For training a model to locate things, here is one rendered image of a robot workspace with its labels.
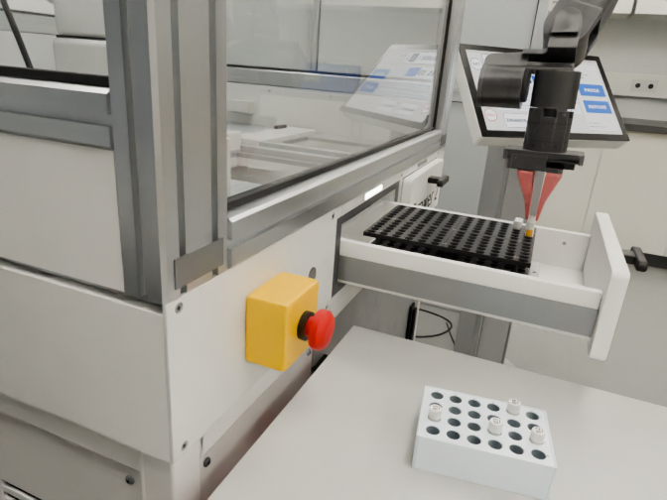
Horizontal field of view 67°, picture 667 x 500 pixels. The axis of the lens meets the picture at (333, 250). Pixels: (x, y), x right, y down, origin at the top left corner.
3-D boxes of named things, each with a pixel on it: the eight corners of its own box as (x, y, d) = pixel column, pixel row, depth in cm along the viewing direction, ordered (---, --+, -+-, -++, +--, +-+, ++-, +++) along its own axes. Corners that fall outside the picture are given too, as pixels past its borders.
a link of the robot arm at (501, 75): (585, 5, 64) (579, 46, 72) (492, 6, 69) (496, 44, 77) (568, 90, 63) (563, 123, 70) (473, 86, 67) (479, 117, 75)
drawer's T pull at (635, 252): (638, 255, 69) (640, 246, 69) (646, 274, 63) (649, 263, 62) (608, 250, 71) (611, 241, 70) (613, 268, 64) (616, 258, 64)
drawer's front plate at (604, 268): (591, 277, 83) (607, 212, 79) (604, 363, 57) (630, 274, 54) (579, 275, 83) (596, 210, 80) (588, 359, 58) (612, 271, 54)
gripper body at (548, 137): (582, 170, 66) (594, 111, 64) (501, 162, 70) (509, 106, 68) (581, 165, 72) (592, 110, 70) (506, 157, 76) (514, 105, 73)
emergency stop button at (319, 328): (336, 340, 51) (339, 305, 49) (321, 360, 47) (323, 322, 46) (310, 333, 52) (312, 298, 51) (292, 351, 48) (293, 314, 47)
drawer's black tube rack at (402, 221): (528, 266, 81) (536, 227, 78) (520, 310, 65) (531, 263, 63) (394, 240, 88) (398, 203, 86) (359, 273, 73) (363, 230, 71)
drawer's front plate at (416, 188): (437, 204, 121) (444, 159, 118) (405, 237, 96) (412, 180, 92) (430, 203, 122) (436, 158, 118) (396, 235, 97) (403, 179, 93)
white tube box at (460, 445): (538, 439, 53) (546, 410, 52) (548, 501, 46) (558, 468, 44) (420, 414, 56) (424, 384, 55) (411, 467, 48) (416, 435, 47)
